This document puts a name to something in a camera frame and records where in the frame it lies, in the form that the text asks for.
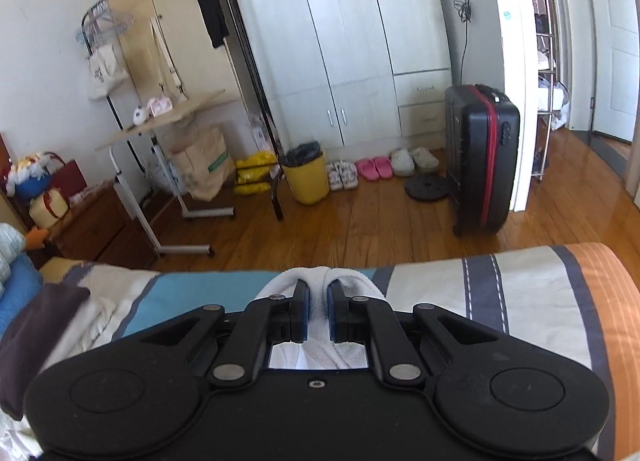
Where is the pink bag with beige strap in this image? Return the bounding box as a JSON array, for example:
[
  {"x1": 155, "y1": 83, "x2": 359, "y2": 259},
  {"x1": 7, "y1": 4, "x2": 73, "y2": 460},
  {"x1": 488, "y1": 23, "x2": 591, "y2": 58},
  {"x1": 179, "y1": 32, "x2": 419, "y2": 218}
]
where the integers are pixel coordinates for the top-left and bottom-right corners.
[{"x1": 146, "y1": 21, "x2": 185, "y2": 118}]

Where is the light blue quilt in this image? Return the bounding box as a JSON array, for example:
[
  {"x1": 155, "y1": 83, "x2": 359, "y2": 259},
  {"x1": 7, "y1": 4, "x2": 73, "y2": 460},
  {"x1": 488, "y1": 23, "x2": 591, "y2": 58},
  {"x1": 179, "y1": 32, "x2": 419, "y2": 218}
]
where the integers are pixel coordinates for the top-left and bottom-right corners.
[{"x1": 0, "y1": 222, "x2": 27, "y2": 282}]

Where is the white tote bag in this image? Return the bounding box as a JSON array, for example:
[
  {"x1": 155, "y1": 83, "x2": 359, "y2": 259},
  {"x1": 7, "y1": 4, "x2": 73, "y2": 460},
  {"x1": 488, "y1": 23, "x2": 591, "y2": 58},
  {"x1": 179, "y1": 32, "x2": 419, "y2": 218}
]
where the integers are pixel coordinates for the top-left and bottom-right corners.
[{"x1": 86, "y1": 43, "x2": 130, "y2": 100}]

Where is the blue pillow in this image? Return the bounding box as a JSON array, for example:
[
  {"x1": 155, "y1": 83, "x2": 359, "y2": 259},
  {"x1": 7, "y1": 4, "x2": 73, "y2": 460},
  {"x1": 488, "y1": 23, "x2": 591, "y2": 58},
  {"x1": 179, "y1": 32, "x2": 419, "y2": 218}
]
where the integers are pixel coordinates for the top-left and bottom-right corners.
[{"x1": 0, "y1": 255, "x2": 45, "y2": 327}]

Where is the white wardrobe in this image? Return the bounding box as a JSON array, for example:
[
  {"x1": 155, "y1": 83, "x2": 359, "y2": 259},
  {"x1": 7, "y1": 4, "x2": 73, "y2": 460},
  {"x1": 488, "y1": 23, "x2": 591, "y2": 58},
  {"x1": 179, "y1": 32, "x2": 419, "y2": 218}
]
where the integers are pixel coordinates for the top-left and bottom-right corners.
[{"x1": 215, "y1": 0, "x2": 453, "y2": 172}]

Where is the black suitcase with red stripe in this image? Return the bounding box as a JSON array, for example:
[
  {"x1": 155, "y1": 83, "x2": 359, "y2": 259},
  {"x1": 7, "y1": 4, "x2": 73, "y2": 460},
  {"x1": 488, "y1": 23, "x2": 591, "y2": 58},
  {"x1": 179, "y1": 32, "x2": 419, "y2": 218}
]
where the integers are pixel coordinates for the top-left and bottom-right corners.
[{"x1": 444, "y1": 83, "x2": 521, "y2": 238}]

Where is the yellow bag with red handles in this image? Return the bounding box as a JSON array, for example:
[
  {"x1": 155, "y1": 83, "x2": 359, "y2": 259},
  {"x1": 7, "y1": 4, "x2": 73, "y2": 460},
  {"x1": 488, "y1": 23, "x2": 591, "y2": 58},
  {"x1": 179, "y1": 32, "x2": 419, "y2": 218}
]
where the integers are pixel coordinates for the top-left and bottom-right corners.
[{"x1": 28, "y1": 188, "x2": 70, "y2": 230}]

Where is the rolling side table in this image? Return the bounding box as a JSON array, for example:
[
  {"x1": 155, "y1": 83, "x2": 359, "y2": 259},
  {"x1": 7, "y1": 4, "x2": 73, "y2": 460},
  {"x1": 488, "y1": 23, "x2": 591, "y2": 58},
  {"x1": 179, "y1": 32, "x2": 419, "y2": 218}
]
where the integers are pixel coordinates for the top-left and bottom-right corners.
[{"x1": 95, "y1": 89, "x2": 236, "y2": 259}]

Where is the black weight plate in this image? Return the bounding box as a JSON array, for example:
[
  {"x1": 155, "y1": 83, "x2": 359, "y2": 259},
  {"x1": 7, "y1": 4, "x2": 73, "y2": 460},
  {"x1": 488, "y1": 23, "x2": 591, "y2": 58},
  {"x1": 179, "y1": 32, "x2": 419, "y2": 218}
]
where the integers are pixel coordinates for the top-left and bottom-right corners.
[{"x1": 405, "y1": 173, "x2": 456, "y2": 202}]

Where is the black wall cable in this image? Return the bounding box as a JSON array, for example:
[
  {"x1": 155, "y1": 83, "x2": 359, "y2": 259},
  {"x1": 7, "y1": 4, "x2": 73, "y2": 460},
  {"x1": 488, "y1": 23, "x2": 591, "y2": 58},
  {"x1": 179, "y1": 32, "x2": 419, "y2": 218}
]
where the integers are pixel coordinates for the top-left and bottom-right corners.
[{"x1": 452, "y1": 0, "x2": 473, "y2": 86}]

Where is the orange plush toy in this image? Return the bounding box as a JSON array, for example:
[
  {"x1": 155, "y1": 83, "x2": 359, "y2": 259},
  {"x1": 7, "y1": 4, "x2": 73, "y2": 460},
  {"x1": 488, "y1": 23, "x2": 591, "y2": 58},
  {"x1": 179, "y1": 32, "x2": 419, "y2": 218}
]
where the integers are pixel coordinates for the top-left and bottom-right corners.
[{"x1": 25, "y1": 227, "x2": 49, "y2": 256}]

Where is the brown paper bag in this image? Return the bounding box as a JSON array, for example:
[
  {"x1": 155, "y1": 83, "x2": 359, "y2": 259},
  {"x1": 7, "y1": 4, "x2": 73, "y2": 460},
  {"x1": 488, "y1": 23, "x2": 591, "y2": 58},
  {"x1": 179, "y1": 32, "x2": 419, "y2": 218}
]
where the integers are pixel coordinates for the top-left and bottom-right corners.
[{"x1": 170, "y1": 127, "x2": 237, "y2": 202}]

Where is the white plastic bag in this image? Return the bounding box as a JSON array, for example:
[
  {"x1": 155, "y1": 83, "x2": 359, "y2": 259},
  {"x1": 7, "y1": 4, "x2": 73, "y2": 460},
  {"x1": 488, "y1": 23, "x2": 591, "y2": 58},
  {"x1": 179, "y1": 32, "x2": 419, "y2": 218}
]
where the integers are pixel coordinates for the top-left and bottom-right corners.
[
  {"x1": 550, "y1": 81, "x2": 572, "y2": 130},
  {"x1": 145, "y1": 156, "x2": 181, "y2": 192}
]

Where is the yellow trash bin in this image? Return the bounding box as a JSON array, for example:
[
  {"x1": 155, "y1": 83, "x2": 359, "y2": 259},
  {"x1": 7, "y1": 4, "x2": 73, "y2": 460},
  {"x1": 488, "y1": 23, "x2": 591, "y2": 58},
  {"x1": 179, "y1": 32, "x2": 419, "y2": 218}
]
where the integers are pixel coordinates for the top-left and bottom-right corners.
[{"x1": 278, "y1": 142, "x2": 331, "y2": 205}]

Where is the metal shelf rack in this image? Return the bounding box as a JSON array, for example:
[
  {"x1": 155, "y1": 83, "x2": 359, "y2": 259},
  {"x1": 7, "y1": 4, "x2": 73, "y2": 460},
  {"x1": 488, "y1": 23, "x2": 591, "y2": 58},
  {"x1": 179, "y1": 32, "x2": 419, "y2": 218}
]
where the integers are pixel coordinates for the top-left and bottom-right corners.
[{"x1": 525, "y1": 0, "x2": 562, "y2": 182}]

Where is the white package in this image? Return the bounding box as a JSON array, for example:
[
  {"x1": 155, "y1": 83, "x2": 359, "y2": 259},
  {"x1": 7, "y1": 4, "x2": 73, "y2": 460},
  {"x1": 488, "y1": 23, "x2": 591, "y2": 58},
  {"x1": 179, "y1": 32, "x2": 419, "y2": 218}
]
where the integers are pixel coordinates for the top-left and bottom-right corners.
[{"x1": 248, "y1": 113, "x2": 276, "y2": 154}]

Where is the grey slipper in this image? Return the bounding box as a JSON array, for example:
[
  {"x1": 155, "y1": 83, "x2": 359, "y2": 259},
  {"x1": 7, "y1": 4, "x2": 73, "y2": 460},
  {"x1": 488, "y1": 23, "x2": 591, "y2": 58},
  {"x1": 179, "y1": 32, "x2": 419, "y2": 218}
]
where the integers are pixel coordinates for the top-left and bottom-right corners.
[
  {"x1": 410, "y1": 147, "x2": 441, "y2": 174},
  {"x1": 390, "y1": 148, "x2": 416, "y2": 178}
]

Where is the white door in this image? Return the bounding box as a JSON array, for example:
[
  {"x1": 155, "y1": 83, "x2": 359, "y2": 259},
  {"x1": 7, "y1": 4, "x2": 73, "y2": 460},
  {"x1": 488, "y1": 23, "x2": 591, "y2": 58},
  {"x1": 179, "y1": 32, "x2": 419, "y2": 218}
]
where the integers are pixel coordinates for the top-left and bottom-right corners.
[{"x1": 592, "y1": 0, "x2": 640, "y2": 142}]

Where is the yellow plastic bag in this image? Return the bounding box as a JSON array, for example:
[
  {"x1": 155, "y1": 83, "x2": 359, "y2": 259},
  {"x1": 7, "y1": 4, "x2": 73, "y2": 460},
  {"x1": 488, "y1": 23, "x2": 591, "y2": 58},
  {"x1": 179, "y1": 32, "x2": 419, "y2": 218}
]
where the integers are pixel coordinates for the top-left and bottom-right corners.
[{"x1": 234, "y1": 151, "x2": 281, "y2": 196}]

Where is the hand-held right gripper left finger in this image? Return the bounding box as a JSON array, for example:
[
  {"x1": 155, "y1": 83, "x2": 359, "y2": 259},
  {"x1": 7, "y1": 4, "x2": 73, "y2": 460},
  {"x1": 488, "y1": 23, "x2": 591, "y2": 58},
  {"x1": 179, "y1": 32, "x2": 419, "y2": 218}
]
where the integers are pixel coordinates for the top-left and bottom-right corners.
[{"x1": 132, "y1": 279, "x2": 312, "y2": 389}]

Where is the bundle of clothes hangers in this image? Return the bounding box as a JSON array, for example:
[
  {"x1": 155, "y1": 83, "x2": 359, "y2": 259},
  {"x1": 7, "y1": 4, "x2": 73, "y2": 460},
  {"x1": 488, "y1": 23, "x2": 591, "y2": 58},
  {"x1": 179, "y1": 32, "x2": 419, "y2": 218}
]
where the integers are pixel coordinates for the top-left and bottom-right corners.
[{"x1": 75, "y1": 0, "x2": 136, "y2": 49}]

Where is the white folded garment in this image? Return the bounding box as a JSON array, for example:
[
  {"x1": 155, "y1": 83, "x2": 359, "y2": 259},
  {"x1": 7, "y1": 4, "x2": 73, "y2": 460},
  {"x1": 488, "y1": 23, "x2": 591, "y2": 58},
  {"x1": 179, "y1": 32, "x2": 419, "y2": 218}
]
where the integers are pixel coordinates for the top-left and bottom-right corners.
[{"x1": 70, "y1": 291, "x2": 133, "y2": 357}]

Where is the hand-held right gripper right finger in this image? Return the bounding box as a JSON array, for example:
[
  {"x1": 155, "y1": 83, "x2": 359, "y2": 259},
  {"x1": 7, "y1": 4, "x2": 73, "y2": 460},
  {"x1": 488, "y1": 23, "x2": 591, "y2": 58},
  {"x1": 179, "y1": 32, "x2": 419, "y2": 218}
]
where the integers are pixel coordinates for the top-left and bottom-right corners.
[{"x1": 326, "y1": 279, "x2": 505, "y2": 389}]

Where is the beige wooden cabinet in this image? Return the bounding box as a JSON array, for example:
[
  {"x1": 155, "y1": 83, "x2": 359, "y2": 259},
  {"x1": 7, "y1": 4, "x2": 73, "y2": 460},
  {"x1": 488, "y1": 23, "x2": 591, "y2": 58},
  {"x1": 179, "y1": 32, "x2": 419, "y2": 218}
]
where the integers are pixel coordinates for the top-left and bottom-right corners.
[{"x1": 100, "y1": 0, "x2": 246, "y2": 142}]

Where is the wooden headboard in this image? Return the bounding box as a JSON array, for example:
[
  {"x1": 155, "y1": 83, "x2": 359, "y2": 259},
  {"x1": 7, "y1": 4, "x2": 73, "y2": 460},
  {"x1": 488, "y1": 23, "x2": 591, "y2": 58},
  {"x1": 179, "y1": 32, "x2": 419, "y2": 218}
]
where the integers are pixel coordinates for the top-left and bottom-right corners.
[{"x1": 0, "y1": 133, "x2": 13, "y2": 192}]

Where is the bed with striped sheet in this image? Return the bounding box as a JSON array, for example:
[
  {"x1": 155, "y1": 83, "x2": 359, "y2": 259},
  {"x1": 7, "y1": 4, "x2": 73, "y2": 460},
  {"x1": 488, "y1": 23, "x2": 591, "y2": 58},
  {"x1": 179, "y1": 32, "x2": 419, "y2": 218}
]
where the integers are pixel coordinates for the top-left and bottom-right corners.
[{"x1": 0, "y1": 241, "x2": 640, "y2": 461}]

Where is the white shirt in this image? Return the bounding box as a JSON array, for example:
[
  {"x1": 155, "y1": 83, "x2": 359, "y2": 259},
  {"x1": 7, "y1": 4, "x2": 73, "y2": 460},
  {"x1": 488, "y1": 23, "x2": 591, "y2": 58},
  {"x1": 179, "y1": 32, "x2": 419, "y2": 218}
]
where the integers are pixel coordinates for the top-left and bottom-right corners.
[{"x1": 250, "y1": 266, "x2": 386, "y2": 372}]

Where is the wooden nightstand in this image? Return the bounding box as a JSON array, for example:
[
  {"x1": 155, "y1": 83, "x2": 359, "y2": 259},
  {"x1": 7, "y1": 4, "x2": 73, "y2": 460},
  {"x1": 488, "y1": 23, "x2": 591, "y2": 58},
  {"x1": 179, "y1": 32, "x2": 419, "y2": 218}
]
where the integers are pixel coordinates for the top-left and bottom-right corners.
[{"x1": 37, "y1": 181, "x2": 156, "y2": 269}]

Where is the dark brown folded sweater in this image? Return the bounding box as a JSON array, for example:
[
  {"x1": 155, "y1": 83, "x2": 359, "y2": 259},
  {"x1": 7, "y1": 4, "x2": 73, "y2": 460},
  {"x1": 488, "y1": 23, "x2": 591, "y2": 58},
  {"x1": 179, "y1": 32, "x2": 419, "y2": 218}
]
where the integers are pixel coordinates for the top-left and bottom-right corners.
[{"x1": 0, "y1": 283, "x2": 91, "y2": 422}]

